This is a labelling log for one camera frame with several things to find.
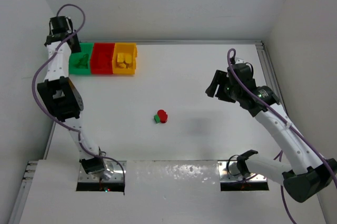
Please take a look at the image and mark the yellow butterfly round lego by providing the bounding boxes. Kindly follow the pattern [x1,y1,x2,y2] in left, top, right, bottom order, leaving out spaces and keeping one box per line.
[124,54,133,67]

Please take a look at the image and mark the red round lego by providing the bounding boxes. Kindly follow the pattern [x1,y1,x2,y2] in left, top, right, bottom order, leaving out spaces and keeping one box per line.
[157,109,168,123]

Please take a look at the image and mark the green square lego brick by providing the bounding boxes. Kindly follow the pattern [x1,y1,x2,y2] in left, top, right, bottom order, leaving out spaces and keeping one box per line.
[154,114,161,123]

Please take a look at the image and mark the pale yellow curved lego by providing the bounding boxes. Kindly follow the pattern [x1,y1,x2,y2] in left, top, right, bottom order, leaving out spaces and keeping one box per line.
[116,53,126,69]

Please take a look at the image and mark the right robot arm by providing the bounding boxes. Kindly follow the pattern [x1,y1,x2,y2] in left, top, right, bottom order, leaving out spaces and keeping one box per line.
[205,63,336,203]

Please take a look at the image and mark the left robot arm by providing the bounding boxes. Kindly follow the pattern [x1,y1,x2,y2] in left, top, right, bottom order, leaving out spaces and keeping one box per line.
[37,16,105,174]

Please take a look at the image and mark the green plastic bin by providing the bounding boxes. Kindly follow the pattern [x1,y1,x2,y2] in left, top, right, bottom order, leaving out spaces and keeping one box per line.
[69,43,94,75]

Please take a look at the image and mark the red plastic bin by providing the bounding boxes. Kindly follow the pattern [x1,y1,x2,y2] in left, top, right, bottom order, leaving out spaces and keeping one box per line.
[90,43,115,75]

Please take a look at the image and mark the yellow plastic bin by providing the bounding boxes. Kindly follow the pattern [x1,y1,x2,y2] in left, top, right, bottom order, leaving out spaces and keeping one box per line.
[112,43,137,75]

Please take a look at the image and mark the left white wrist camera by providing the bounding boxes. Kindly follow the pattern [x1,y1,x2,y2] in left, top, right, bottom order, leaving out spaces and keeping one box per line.
[65,17,73,33]

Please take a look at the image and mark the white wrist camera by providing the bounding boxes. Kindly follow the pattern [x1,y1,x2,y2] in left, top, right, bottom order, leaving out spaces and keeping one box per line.
[65,17,73,33]
[234,57,246,64]

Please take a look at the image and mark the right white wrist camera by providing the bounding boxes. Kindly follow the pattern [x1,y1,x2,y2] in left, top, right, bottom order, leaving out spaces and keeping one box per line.
[234,57,246,64]

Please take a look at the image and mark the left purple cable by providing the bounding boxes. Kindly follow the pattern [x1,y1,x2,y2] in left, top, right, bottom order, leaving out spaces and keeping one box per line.
[31,4,126,185]

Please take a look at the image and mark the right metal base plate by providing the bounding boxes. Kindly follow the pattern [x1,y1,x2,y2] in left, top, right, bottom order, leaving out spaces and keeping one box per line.
[217,160,267,183]

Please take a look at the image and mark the metal base plate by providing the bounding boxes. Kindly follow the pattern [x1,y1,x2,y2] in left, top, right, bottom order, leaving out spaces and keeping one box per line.
[77,160,126,183]
[217,160,267,183]

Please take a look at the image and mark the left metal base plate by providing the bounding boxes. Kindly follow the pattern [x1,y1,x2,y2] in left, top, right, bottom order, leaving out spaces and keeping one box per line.
[77,160,126,183]

